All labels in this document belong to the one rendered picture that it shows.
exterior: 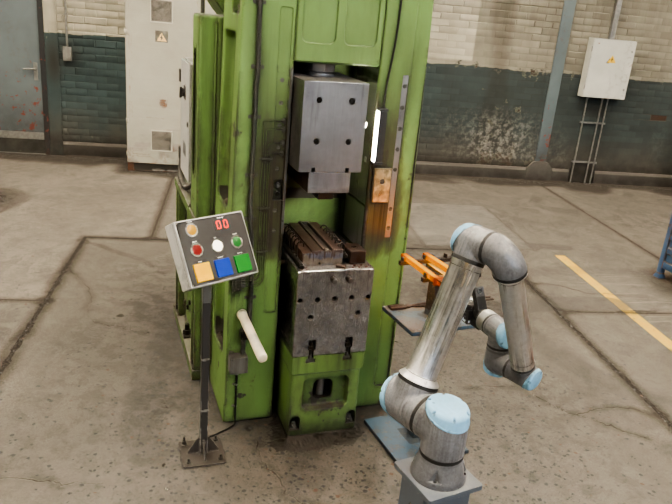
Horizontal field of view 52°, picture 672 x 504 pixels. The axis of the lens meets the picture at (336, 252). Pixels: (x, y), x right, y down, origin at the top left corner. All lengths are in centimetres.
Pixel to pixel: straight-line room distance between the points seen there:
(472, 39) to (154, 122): 415
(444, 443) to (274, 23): 184
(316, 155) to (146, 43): 545
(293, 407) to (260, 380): 24
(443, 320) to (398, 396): 31
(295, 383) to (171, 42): 556
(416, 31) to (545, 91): 662
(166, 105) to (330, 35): 537
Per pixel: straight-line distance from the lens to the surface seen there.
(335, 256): 323
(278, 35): 308
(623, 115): 1041
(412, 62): 332
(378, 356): 375
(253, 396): 363
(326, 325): 330
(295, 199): 360
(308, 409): 353
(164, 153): 848
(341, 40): 317
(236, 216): 299
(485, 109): 956
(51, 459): 354
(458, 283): 235
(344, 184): 313
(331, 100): 303
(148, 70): 835
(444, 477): 239
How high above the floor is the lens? 208
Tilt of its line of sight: 20 degrees down
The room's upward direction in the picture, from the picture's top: 5 degrees clockwise
